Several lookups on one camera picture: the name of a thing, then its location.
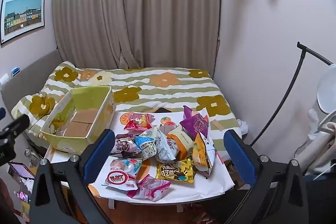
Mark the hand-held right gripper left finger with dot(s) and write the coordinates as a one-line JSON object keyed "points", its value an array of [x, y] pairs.
{"points": [[101, 150]]}

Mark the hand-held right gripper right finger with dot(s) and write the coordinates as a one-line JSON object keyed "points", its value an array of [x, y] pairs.
{"points": [[240, 155]]}

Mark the grey bed headboard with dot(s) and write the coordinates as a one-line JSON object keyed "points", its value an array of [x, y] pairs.
{"points": [[29, 74]]}

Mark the tablet with lit screen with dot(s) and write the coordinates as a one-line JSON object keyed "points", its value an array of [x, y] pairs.
{"points": [[21, 170]]}

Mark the orange white snack packet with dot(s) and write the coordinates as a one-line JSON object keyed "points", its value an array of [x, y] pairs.
{"points": [[174, 148]]}

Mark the blue white snack packet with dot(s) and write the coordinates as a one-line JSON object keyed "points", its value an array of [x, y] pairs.
{"points": [[164, 150], [145, 144]]}

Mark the cream snack packet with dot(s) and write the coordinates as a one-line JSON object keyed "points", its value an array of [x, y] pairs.
{"points": [[181, 136]]}

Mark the white red-label snack packet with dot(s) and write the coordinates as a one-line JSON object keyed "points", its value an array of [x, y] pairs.
{"points": [[118, 178]]}

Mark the framed wall poster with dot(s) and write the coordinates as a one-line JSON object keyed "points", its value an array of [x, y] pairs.
{"points": [[22, 16]]}

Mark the pink yellow snack packet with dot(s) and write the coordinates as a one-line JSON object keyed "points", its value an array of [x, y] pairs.
{"points": [[139, 121]]}

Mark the blue white small device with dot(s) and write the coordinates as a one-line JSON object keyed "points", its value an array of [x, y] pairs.
{"points": [[15, 70]]}

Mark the black floor lamp stand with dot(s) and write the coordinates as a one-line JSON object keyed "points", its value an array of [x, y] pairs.
{"points": [[288, 98]]}

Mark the orange chips bag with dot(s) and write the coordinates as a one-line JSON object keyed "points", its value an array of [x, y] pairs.
{"points": [[200, 158]]}

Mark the small lit phone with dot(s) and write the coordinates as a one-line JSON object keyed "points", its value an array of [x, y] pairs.
{"points": [[24, 196]]}

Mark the floral striped blanket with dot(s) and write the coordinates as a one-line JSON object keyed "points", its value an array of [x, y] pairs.
{"points": [[162, 87]]}

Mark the green cardboard box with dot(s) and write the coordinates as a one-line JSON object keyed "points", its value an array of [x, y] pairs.
{"points": [[101, 113]]}

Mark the white wall switch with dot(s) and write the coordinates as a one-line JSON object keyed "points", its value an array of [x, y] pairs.
{"points": [[4, 79]]}

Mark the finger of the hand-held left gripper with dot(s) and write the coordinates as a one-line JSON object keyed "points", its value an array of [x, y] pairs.
{"points": [[15, 124], [2, 113]]}

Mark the gold chocolate snack packet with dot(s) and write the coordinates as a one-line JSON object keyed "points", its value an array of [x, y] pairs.
{"points": [[176, 172]]}

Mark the pink blue snack packet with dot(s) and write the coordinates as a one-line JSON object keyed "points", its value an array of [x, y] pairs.
{"points": [[126, 165]]}

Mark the white clothing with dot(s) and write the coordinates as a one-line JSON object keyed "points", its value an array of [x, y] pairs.
{"points": [[320, 145]]}

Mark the beige curtain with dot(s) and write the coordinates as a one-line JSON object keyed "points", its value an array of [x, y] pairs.
{"points": [[136, 8]]}

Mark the purple snack packet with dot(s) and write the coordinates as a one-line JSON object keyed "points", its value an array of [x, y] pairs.
{"points": [[197, 124]]}

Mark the pink white snack packet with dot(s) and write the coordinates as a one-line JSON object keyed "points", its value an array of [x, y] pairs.
{"points": [[149, 187]]}

